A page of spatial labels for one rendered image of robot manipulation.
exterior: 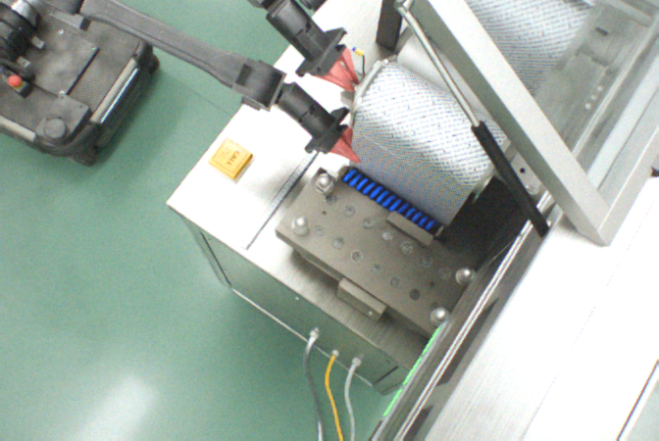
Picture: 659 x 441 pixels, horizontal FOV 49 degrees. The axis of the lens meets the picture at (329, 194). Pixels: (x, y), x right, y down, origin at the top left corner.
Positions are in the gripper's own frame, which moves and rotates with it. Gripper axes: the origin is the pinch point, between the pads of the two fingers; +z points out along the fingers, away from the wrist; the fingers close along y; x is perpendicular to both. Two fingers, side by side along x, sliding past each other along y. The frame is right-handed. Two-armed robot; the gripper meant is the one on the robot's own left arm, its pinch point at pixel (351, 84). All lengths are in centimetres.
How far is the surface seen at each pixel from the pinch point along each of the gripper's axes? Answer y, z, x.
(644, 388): 26, 35, 53
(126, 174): 17, 16, -143
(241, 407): 59, 78, -95
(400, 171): 6.6, 16.4, 3.6
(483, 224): -0.4, 43.9, -0.9
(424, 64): -10.5, 6.6, 5.8
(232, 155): 14.9, 3.2, -35.9
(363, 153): 6.4, 11.8, -3.5
